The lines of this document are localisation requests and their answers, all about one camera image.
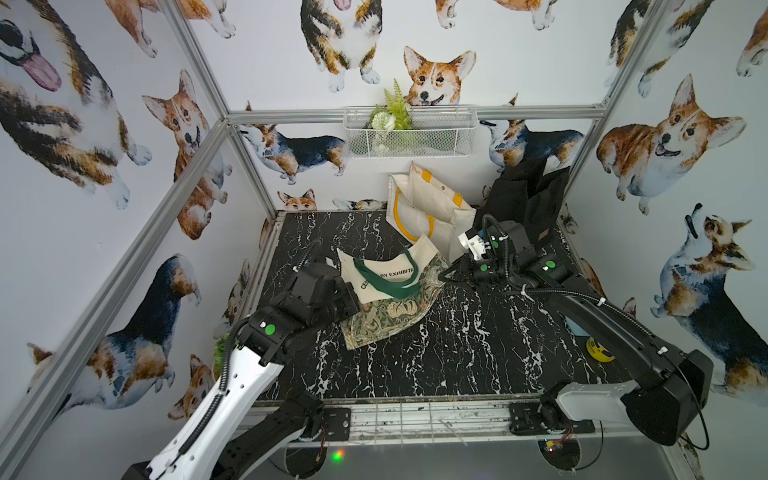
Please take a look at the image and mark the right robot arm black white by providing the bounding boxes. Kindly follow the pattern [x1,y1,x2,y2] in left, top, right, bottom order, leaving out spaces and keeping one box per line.
[439,215,713,446]

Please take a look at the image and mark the black canvas tote bag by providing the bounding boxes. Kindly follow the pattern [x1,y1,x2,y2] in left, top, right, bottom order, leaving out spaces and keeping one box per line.
[474,159,571,248]

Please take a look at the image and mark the cream tote bag yellow handles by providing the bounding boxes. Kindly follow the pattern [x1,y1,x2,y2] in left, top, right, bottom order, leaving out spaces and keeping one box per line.
[386,163,476,262]

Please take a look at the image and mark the cream tote bag green handles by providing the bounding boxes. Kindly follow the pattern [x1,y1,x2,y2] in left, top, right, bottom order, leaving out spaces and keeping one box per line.
[337,235,447,350]

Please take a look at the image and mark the white wire wall basket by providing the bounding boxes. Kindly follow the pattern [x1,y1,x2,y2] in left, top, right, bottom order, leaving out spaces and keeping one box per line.
[343,106,479,158]

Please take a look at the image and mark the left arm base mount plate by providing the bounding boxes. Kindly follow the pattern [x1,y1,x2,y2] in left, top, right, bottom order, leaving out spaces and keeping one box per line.
[310,407,352,442]

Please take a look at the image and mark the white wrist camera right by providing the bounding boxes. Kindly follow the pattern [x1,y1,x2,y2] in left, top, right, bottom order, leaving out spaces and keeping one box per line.
[458,229,491,261]

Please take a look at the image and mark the potted green plant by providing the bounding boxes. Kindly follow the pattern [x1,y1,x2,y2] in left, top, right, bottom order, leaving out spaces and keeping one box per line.
[213,334,231,380]

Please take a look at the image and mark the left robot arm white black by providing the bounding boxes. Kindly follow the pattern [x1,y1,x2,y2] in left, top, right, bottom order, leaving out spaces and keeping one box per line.
[123,262,360,479]

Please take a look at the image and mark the artificial fern and white flower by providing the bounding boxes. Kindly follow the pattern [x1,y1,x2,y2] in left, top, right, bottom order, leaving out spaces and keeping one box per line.
[367,80,416,155]

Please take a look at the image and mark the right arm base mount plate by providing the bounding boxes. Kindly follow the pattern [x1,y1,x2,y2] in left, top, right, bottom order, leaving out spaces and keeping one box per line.
[508,401,596,436]

